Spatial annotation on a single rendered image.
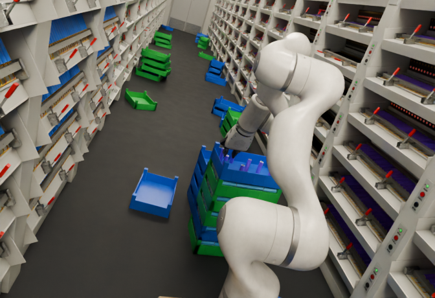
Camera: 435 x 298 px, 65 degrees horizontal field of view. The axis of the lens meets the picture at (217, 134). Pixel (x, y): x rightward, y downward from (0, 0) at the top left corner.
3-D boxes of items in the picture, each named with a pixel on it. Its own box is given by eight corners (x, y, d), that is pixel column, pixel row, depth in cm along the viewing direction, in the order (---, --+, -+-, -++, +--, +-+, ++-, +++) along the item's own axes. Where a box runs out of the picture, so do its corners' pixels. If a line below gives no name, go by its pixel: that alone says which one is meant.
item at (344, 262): (352, 297, 142) (357, 272, 137) (304, 210, 197) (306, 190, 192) (399, 293, 144) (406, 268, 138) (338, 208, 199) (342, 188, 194)
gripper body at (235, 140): (234, 132, 131) (224, 149, 139) (258, 137, 134) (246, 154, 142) (233, 118, 136) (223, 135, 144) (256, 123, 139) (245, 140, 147)
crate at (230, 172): (219, 179, 141) (224, 162, 139) (210, 156, 159) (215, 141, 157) (283, 190, 150) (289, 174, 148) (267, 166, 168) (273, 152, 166)
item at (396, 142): (422, 181, 122) (431, 146, 117) (347, 120, 178) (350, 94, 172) (475, 177, 124) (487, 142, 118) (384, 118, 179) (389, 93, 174)
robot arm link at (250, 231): (276, 325, 73) (321, 236, 64) (192, 306, 71) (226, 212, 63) (268, 282, 84) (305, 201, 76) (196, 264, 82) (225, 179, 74)
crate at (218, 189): (213, 195, 144) (219, 179, 141) (205, 171, 162) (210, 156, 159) (276, 205, 153) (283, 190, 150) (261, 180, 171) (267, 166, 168)
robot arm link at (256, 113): (262, 125, 136) (243, 113, 137) (278, 102, 127) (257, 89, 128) (254, 137, 130) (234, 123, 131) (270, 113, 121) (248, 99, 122)
